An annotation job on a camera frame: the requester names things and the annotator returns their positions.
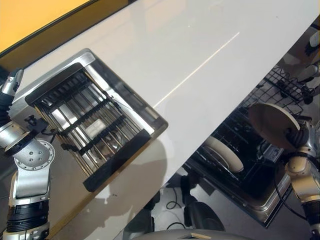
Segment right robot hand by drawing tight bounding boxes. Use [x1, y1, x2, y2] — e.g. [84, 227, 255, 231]
[284, 119, 320, 155]

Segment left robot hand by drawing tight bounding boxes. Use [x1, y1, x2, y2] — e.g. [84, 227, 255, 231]
[0, 68, 25, 126]

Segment beige round plate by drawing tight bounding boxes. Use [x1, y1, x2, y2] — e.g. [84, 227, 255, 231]
[247, 102, 301, 152]

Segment dark dishwasher plate rack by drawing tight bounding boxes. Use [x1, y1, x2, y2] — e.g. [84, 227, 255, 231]
[199, 104, 286, 191]

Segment silver dishwasher door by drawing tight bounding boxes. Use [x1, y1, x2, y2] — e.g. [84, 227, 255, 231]
[183, 149, 295, 229]

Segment black left wrist clamp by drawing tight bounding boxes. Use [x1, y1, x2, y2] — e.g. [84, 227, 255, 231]
[24, 115, 55, 137]

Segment silver black-ended cylinder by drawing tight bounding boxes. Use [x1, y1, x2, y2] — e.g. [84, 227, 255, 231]
[298, 63, 320, 82]
[304, 31, 320, 55]

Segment cream round plate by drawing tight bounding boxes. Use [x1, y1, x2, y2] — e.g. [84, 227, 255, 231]
[203, 136, 245, 173]

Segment stainless steel sink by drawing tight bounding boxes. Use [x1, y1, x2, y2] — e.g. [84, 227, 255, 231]
[11, 47, 169, 193]

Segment white label sticker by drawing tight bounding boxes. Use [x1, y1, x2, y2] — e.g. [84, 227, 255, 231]
[84, 119, 106, 137]

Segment dark right robot leg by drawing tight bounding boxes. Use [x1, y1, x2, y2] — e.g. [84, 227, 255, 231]
[181, 174, 226, 232]

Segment dark robot leg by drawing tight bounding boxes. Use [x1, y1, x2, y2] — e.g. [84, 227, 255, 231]
[122, 192, 161, 235]
[181, 174, 226, 232]

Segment black steel roll-up drying rack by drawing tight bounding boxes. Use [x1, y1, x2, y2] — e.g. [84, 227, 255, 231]
[24, 62, 156, 193]

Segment dark left robot leg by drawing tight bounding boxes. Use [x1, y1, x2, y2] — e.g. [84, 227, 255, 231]
[122, 192, 161, 235]

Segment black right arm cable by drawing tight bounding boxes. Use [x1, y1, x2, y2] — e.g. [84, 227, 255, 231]
[274, 164, 310, 222]

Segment black wire dishwasher rack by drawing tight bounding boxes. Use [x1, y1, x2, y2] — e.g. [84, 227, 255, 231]
[239, 64, 316, 121]

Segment yellow panel with dark frame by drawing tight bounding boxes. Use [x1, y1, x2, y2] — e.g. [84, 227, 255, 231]
[0, 0, 143, 73]

